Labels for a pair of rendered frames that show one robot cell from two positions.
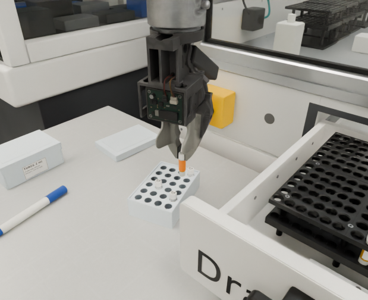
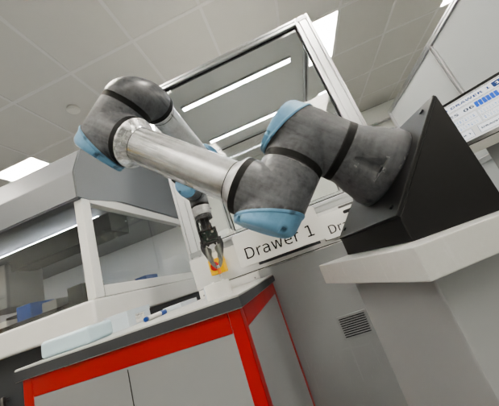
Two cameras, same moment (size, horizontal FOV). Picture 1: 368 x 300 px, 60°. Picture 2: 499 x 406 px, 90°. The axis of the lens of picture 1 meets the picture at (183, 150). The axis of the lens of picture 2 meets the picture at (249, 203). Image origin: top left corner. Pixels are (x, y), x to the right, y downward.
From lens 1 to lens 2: 0.72 m
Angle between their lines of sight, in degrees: 57
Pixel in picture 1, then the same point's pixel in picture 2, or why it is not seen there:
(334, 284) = not seen: hidden behind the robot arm
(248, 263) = (257, 235)
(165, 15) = (201, 209)
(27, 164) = (136, 312)
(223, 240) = (248, 235)
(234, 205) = not seen: hidden behind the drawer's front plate
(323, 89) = not seen: hidden behind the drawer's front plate
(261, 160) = (247, 278)
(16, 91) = (97, 312)
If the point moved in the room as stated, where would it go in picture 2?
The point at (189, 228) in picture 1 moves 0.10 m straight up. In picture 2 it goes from (238, 243) to (229, 216)
